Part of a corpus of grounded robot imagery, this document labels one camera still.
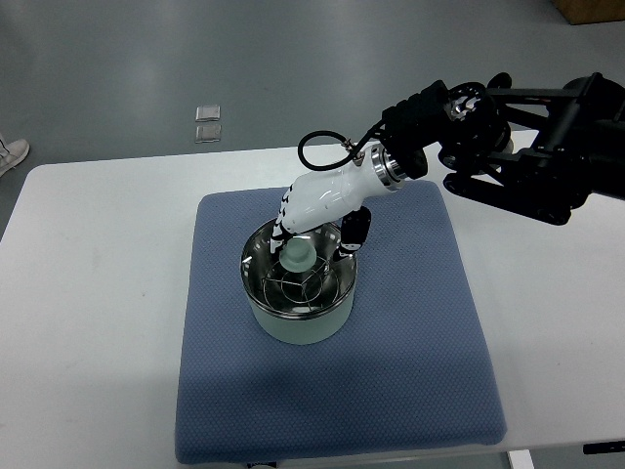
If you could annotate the upper metal floor plate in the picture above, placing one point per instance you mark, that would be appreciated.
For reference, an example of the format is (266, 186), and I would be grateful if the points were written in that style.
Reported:
(205, 113)

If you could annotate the blue quilted mat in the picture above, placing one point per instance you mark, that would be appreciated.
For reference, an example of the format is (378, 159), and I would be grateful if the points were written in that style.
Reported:
(409, 369)

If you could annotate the white table leg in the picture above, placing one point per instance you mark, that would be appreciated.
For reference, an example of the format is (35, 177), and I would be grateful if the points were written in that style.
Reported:
(520, 459)

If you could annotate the white shoe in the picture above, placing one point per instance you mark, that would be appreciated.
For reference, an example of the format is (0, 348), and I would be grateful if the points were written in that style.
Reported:
(13, 154)

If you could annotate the lower metal floor plate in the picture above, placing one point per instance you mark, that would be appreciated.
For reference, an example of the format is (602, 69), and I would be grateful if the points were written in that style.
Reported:
(208, 133)

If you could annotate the brown cardboard box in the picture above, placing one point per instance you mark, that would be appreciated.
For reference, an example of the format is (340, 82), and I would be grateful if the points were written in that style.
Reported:
(578, 12)

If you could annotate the metal floor plate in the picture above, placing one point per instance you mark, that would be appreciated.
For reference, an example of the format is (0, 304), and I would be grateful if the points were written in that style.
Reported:
(205, 113)
(208, 133)

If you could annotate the glass lid green knob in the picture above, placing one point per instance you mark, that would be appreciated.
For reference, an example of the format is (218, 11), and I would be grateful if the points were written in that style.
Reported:
(256, 261)

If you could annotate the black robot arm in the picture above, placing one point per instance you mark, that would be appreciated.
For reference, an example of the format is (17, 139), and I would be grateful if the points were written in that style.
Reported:
(538, 153)

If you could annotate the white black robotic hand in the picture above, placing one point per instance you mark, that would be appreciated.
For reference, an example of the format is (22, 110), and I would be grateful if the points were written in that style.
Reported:
(320, 197)

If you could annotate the black bracket under table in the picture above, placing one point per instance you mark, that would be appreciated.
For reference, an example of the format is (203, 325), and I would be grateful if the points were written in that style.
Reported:
(604, 448)

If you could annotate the wire steamer rack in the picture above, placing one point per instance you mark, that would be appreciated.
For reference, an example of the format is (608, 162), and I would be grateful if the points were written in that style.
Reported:
(314, 288)

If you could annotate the green steel pot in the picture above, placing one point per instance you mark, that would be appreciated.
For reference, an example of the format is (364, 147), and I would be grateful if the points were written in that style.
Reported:
(302, 332)

